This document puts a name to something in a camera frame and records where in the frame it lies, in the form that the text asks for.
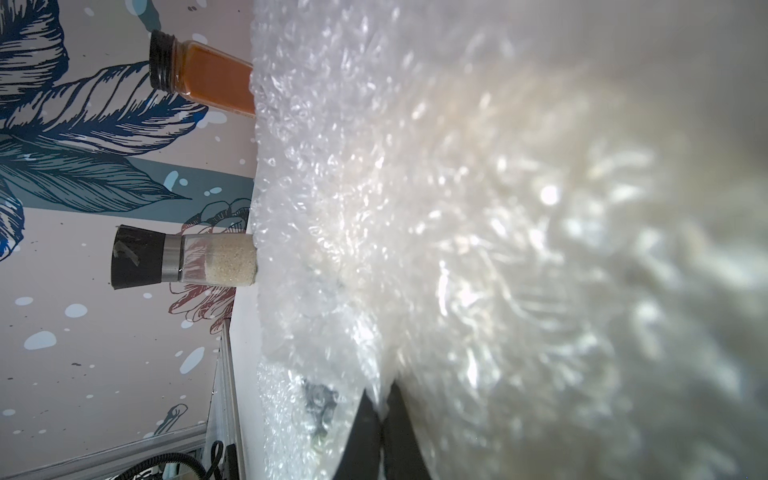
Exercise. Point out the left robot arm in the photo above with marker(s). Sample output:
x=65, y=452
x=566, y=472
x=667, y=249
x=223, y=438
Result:
x=221, y=465

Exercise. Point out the orange spice jar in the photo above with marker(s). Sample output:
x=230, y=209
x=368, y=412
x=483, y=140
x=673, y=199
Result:
x=201, y=74

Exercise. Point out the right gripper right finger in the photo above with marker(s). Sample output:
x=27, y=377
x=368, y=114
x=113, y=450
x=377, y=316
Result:
x=401, y=453

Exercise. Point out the bubble wrap sheet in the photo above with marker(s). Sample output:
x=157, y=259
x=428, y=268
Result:
x=544, y=221

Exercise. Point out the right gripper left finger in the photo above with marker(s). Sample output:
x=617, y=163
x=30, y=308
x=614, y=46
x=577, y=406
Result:
x=362, y=452

